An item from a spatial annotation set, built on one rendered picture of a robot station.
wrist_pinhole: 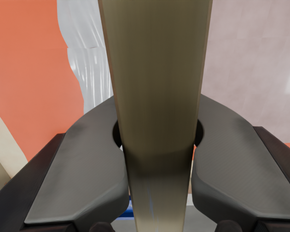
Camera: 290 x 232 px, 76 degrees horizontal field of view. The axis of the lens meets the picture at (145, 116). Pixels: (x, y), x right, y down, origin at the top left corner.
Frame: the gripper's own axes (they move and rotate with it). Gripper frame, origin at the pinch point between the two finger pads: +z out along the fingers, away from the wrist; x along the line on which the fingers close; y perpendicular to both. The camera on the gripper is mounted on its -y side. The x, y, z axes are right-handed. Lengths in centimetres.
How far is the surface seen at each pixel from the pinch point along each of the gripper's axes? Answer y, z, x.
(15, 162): 19.6, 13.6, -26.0
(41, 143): 15.2, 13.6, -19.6
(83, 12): -4.0, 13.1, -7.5
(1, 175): 21.5, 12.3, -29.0
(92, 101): 6.9, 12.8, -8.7
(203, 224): 237, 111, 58
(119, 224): 235, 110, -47
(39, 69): 2.2, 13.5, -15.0
